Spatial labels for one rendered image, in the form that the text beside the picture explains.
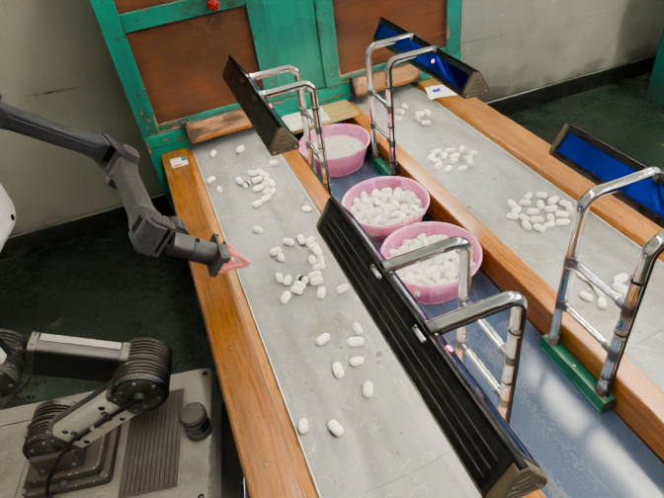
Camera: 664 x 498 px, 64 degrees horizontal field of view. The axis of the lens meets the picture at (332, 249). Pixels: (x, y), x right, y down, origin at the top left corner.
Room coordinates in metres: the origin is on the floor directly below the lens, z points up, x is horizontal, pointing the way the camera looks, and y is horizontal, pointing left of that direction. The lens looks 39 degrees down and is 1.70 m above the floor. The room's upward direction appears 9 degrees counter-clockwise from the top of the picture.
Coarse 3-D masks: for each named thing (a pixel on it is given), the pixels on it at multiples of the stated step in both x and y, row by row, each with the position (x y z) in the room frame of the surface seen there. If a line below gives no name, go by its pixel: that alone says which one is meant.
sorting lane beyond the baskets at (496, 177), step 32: (384, 96) 2.13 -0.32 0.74; (416, 96) 2.08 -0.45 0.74; (384, 128) 1.84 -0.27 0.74; (416, 128) 1.80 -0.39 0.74; (448, 128) 1.76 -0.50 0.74; (416, 160) 1.58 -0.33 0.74; (448, 160) 1.54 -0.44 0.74; (480, 160) 1.51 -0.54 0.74; (512, 160) 1.48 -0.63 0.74; (480, 192) 1.33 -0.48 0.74; (512, 192) 1.31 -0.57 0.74; (544, 192) 1.28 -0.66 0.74; (512, 224) 1.15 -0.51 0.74; (608, 224) 1.09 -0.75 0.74; (544, 256) 1.00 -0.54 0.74; (608, 256) 0.97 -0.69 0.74; (576, 288) 0.88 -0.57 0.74; (608, 320) 0.77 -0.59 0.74; (640, 320) 0.75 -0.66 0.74; (640, 352) 0.67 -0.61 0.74
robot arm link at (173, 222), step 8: (152, 216) 0.98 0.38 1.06; (160, 216) 1.01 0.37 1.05; (176, 216) 1.09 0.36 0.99; (160, 224) 0.97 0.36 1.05; (168, 224) 0.99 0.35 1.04; (176, 224) 1.04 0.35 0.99; (184, 224) 1.06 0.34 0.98; (168, 232) 0.98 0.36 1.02; (184, 232) 1.04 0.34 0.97; (168, 240) 0.97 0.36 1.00; (136, 248) 0.96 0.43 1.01; (160, 248) 0.96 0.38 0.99
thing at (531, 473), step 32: (320, 224) 0.86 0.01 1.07; (352, 224) 0.78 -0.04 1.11; (352, 256) 0.72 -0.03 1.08; (384, 288) 0.61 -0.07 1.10; (384, 320) 0.57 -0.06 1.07; (416, 320) 0.52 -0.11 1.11; (416, 352) 0.49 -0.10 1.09; (448, 352) 0.47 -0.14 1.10; (416, 384) 0.45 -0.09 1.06; (448, 384) 0.42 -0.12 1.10; (448, 416) 0.39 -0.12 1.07; (480, 416) 0.36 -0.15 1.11; (480, 448) 0.33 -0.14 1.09; (512, 448) 0.31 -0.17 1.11; (480, 480) 0.30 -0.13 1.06; (512, 480) 0.28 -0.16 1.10; (544, 480) 0.29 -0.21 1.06
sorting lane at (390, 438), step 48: (240, 144) 1.90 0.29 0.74; (240, 192) 1.55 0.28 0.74; (288, 192) 1.51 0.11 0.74; (240, 240) 1.28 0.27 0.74; (288, 288) 1.04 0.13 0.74; (336, 288) 1.01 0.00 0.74; (288, 336) 0.87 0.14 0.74; (336, 336) 0.85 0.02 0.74; (288, 384) 0.73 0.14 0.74; (336, 384) 0.71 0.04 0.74; (384, 384) 0.69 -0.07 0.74; (384, 432) 0.58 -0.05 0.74; (432, 432) 0.56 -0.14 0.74; (336, 480) 0.50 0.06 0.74; (384, 480) 0.48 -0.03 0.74; (432, 480) 0.47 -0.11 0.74
